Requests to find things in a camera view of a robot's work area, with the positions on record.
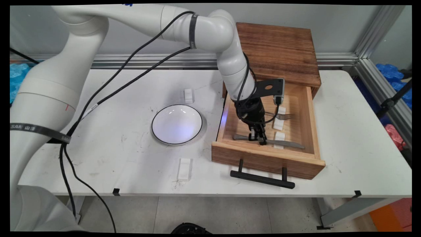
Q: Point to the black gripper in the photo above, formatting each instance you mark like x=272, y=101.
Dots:
x=253, y=112

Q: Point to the metal table knife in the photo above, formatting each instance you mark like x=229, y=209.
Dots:
x=289, y=144

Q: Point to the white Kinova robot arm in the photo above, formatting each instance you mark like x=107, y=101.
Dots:
x=59, y=75

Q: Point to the white cutlery rest block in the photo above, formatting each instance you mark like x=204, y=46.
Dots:
x=279, y=125
x=185, y=168
x=279, y=135
x=188, y=96

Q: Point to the light wooden drawer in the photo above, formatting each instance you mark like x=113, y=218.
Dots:
x=263, y=158

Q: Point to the metal fork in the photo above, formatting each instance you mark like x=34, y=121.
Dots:
x=283, y=116

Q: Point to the white plate black rim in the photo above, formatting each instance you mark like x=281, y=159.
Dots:
x=177, y=124

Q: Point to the dark wooden cabinet housing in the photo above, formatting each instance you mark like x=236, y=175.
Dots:
x=283, y=49

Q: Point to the black object on floor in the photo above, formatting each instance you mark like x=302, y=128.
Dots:
x=190, y=228

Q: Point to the black tape marker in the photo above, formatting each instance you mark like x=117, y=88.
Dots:
x=116, y=192
x=358, y=194

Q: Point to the grey table leg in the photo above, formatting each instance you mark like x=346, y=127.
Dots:
x=352, y=210
x=79, y=205

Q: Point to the black tripod stand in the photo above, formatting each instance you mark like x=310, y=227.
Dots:
x=389, y=103

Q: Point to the pink plastic bag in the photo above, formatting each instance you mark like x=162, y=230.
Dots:
x=394, y=135

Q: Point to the blue plastic bag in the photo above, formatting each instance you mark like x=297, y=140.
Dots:
x=18, y=77
x=389, y=72

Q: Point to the orange box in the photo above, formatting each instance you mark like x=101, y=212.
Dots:
x=393, y=215

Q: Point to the thin black background rod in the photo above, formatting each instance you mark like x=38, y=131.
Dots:
x=24, y=56

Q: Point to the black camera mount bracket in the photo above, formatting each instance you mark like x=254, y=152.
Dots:
x=266, y=88

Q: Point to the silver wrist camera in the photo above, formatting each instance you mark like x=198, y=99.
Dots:
x=279, y=89

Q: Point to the aluminium frame side rail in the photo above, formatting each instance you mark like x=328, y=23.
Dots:
x=384, y=95

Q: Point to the aluminium frame post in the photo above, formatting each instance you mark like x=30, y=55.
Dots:
x=378, y=31

